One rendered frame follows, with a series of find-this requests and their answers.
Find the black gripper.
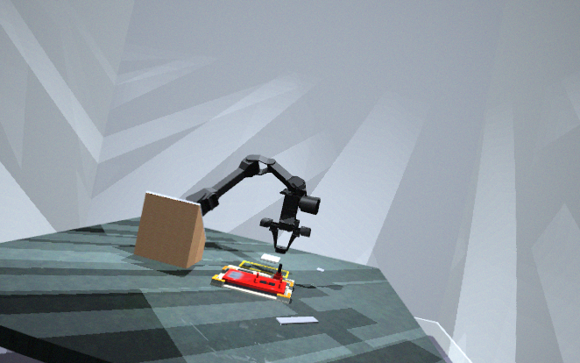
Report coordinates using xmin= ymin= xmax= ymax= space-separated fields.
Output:
xmin=259 ymin=207 xmax=311 ymax=251

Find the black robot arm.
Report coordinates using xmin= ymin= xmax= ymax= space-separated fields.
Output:
xmin=186 ymin=154 xmax=321 ymax=232

